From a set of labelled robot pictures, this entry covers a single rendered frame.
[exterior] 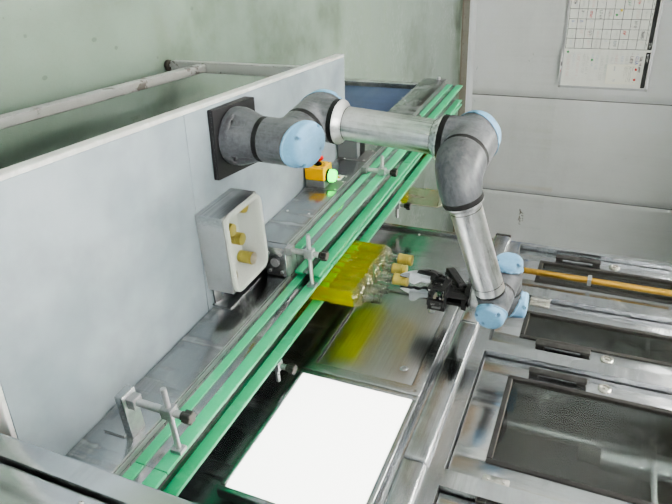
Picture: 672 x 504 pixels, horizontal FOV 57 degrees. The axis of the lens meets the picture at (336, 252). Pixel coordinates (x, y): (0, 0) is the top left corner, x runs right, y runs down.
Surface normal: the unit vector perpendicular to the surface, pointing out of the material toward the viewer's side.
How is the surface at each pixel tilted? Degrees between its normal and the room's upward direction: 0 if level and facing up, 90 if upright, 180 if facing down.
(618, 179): 90
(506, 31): 90
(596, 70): 90
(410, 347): 91
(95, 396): 0
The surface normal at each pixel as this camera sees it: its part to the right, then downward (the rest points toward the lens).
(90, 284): 0.92, 0.15
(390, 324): -0.07, -0.86
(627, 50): -0.40, 0.48
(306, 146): 0.81, 0.27
